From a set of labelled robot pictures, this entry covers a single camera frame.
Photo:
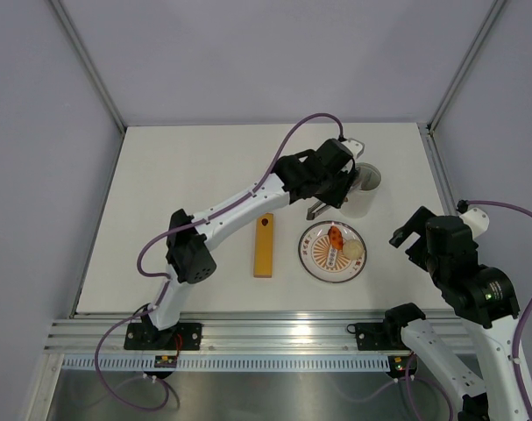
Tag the right aluminium frame post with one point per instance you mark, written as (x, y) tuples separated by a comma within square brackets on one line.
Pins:
[(469, 59)]

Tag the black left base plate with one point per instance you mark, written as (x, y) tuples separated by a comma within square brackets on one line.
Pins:
[(183, 337)]

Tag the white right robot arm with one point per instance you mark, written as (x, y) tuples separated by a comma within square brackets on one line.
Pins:
[(485, 301)]

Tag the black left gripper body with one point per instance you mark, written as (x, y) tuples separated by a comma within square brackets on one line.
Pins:
[(333, 188)]

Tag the yellow rectangular box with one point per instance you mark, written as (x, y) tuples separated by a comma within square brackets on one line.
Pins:
[(263, 247)]

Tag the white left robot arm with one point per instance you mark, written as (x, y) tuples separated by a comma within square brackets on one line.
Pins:
[(192, 238)]

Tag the white cylindrical lunch container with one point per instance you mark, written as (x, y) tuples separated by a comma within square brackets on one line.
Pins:
[(362, 192)]

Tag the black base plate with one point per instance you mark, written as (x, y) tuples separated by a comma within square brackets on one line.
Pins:
[(376, 336), (183, 337)]

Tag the metal food tongs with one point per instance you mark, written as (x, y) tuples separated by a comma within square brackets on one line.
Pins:
[(320, 207)]

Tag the aluminium mounting rail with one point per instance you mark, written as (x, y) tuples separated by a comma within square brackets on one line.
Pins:
[(251, 332)]

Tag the round patterned plate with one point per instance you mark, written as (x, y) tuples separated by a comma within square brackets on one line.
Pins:
[(322, 261)]

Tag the aluminium frame post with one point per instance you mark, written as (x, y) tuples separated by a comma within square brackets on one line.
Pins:
[(71, 32), (469, 59)]

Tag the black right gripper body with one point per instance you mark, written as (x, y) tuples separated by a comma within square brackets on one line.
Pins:
[(420, 254)]

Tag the white slotted cable duct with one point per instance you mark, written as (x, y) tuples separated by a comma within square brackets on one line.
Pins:
[(232, 363)]

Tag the left aluminium frame post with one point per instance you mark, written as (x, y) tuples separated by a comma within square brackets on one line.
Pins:
[(71, 32)]

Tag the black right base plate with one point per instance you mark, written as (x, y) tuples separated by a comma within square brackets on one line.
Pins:
[(376, 336)]

